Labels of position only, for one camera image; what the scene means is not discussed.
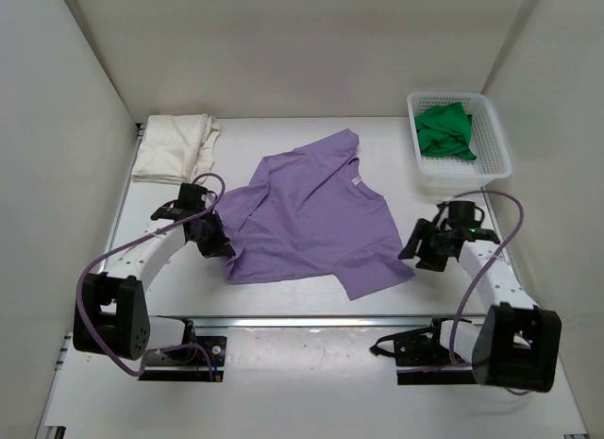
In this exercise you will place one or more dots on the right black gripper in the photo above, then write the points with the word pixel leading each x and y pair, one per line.
pixel 426 245

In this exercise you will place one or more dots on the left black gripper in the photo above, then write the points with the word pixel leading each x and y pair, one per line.
pixel 217 241

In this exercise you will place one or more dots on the purple t-shirt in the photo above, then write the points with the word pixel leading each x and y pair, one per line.
pixel 307 213

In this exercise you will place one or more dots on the green t-shirt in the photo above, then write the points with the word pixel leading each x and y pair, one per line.
pixel 445 131

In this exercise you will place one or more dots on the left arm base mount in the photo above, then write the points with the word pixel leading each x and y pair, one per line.
pixel 190 364

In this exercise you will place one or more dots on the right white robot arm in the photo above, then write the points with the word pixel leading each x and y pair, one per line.
pixel 499 332

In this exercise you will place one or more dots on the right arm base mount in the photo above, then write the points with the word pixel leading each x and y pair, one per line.
pixel 420 359

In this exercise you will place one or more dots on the white plastic basket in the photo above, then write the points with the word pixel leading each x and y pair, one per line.
pixel 453 175

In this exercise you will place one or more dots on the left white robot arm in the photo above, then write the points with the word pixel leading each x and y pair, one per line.
pixel 111 315

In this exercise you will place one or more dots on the cream white t-shirt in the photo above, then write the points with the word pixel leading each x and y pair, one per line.
pixel 176 148

